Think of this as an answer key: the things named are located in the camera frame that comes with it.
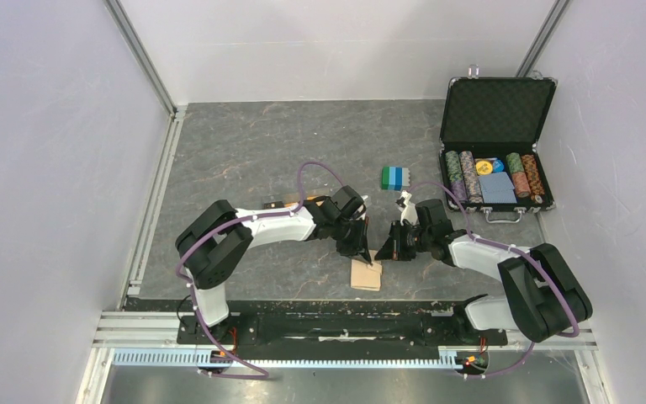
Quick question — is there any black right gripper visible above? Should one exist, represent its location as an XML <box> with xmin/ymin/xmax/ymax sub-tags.
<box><xmin>375</xmin><ymin>220</ymin><xmax>432</xmax><ymax>261</ymax></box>

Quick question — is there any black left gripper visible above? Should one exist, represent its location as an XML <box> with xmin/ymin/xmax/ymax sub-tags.
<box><xmin>331</xmin><ymin>215</ymin><xmax>371</xmax><ymax>264</ymax></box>

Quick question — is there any cream leather card holder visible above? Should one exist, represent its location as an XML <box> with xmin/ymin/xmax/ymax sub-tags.
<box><xmin>350</xmin><ymin>258</ymin><xmax>383</xmax><ymax>292</ymax></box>

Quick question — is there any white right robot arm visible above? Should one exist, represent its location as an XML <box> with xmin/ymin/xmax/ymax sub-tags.
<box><xmin>375</xmin><ymin>199</ymin><xmax>593</xmax><ymax>343</ymax></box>

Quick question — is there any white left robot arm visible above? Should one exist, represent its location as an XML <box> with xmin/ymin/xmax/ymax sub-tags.
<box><xmin>175</xmin><ymin>186</ymin><xmax>373</xmax><ymax>343</ymax></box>

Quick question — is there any clear acrylic card stand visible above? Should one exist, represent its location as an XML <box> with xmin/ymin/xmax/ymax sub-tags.
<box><xmin>262</xmin><ymin>188</ymin><xmax>331</xmax><ymax>210</ymax></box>

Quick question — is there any blue playing card deck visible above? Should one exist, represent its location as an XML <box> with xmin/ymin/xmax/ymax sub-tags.
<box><xmin>478</xmin><ymin>172</ymin><xmax>517</xmax><ymax>205</ymax></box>

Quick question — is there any green blue grey block stack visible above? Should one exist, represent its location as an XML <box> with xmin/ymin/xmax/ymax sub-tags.
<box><xmin>380</xmin><ymin>166</ymin><xmax>410</xmax><ymax>191</ymax></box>

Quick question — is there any yellow dealer chip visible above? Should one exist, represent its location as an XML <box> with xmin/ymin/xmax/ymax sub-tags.
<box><xmin>475</xmin><ymin>160</ymin><xmax>494</xmax><ymax>176</ymax></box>

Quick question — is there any black poker chip case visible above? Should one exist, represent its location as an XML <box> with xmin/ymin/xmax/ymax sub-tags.
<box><xmin>438</xmin><ymin>77</ymin><xmax>558</xmax><ymax>213</ymax></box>

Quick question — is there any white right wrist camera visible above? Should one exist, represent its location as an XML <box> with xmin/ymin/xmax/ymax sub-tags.
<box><xmin>395</xmin><ymin>190</ymin><xmax>418</xmax><ymax>225</ymax></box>

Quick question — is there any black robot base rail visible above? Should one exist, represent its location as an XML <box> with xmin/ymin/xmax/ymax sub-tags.
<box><xmin>209</xmin><ymin>300</ymin><xmax>508</xmax><ymax>361</ymax></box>

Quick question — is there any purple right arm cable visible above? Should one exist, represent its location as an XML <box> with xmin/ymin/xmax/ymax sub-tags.
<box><xmin>406</xmin><ymin>181</ymin><xmax>581</xmax><ymax>379</ymax></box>

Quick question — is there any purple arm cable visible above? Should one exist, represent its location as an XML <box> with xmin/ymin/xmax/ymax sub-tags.
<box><xmin>406</xmin><ymin>181</ymin><xmax>581</xmax><ymax>379</ymax></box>
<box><xmin>175</xmin><ymin>162</ymin><xmax>347</xmax><ymax>379</ymax></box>

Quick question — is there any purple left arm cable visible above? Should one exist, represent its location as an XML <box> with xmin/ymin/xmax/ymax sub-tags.
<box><xmin>175</xmin><ymin>162</ymin><xmax>347</xmax><ymax>379</ymax></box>

